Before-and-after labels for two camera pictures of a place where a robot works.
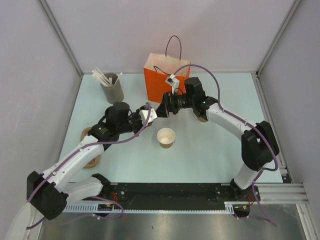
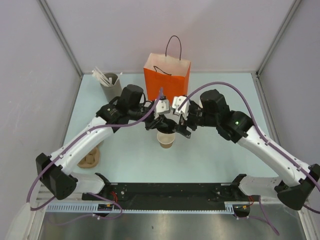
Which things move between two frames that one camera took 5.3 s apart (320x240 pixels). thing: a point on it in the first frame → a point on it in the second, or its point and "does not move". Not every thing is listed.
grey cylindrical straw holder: [113, 94] does not move
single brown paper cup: [166, 136] does not move
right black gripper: [163, 111] → [182, 129]
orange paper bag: [158, 68] does not move
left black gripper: [137, 114] → [153, 123]
